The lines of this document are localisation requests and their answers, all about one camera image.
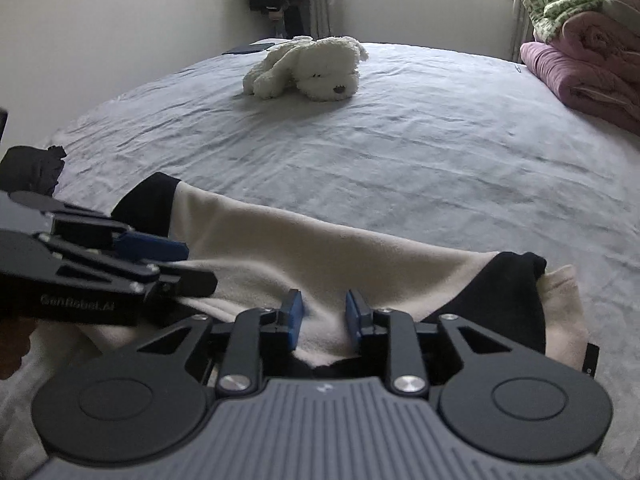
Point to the dark blue notebook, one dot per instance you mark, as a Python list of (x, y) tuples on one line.
[(245, 49)]

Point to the white plush dog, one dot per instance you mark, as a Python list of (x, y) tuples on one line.
[(320, 70)]

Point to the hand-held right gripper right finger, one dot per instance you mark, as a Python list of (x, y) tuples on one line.
[(355, 315)]

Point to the cream black-sleeved shirt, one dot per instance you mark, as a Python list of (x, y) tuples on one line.
[(325, 250)]

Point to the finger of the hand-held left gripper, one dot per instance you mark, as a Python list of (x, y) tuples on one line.
[(190, 282), (150, 247)]

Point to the grey curtain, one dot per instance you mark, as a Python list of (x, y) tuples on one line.
[(522, 10), (320, 0)]

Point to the grey folded blanket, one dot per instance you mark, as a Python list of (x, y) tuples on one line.
[(622, 7)]

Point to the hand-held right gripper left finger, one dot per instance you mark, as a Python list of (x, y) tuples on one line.
[(295, 315)]

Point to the magenta folded blanket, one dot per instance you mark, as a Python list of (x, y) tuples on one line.
[(550, 70)]

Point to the black garment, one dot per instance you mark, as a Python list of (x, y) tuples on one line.
[(30, 167)]

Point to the bed with grey sheet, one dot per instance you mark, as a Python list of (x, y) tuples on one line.
[(450, 160)]

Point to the person's left hand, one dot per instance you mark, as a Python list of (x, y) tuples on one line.
[(15, 345)]

